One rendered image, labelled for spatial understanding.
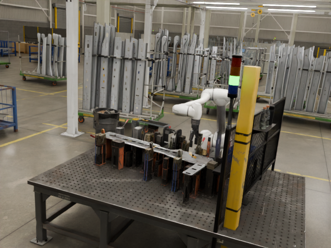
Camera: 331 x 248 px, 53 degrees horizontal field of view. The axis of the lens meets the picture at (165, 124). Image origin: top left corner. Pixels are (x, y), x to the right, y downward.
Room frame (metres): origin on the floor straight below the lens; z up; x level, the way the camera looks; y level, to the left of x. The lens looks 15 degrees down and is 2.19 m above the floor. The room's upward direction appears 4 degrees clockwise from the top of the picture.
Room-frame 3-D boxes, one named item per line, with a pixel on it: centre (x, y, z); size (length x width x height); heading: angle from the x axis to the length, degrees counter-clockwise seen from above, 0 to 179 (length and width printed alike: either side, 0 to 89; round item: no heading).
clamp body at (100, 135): (3.52, 0.71, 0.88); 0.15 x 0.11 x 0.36; 150
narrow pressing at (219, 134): (3.01, -0.51, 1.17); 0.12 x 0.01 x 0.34; 150
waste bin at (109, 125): (6.04, 1.12, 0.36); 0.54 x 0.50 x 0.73; 159
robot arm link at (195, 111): (3.16, -0.28, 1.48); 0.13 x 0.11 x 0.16; 75
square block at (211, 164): (2.91, -0.46, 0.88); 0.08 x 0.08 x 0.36; 60
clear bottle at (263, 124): (2.83, -0.85, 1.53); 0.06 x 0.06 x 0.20
